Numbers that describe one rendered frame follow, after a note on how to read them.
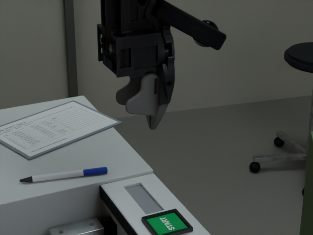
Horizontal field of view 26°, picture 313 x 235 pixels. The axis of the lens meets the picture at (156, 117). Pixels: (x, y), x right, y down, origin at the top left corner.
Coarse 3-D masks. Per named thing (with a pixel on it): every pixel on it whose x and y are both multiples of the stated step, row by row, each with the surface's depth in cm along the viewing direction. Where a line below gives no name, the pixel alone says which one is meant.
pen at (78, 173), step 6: (96, 168) 109; (102, 168) 110; (48, 174) 108; (54, 174) 108; (60, 174) 108; (66, 174) 108; (72, 174) 108; (78, 174) 109; (84, 174) 109; (90, 174) 109; (24, 180) 107; (30, 180) 107; (36, 180) 107; (42, 180) 107
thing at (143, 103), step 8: (152, 72) 90; (144, 80) 90; (152, 80) 90; (144, 88) 90; (152, 88) 91; (136, 96) 90; (144, 96) 91; (152, 96) 91; (128, 104) 90; (136, 104) 91; (144, 104) 91; (152, 104) 92; (128, 112) 91; (136, 112) 91; (144, 112) 92; (152, 112) 92; (160, 112) 92; (152, 120) 94; (160, 120) 93; (152, 128) 95
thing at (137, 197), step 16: (144, 176) 110; (112, 192) 106; (128, 192) 106; (144, 192) 106; (160, 192) 106; (128, 208) 101; (144, 208) 102; (160, 208) 102; (176, 208) 101; (144, 224) 97; (192, 224) 97
